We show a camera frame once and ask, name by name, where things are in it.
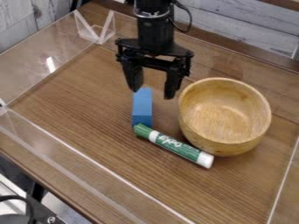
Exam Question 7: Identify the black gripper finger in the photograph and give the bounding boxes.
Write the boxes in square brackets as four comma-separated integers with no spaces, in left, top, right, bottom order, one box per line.
[165,66,183,100]
[122,58,145,92]

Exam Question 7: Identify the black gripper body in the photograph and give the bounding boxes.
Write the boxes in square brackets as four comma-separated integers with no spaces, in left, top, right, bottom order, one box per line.
[117,38,194,76]

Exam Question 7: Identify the blue rectangular block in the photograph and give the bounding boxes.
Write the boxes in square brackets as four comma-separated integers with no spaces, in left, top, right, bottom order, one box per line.
[133,87,154,127]

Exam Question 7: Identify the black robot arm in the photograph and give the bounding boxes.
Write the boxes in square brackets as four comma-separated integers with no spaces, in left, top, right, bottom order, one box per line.
[117,0,194,100]

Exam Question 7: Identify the brown wooden bowl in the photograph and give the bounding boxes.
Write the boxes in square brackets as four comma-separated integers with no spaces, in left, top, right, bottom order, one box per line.
[178,77,273,157]

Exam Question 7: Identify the green Expo marker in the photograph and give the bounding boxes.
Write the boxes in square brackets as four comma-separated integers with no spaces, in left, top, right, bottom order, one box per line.
[134,123,214,169]

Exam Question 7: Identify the clear acrylic corner bracket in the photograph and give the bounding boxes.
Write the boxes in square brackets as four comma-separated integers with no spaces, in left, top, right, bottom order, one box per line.
[74,10,117,45]

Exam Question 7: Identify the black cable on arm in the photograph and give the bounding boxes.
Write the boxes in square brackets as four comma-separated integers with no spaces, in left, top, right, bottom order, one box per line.
[170,0,194,33]

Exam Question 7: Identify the clear acrylic front wall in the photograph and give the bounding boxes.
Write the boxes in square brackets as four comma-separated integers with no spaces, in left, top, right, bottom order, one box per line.
[0,99,195,224]

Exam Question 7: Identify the black stand with cable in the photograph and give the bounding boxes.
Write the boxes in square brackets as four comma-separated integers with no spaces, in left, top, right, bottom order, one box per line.
[0,156,70,224]

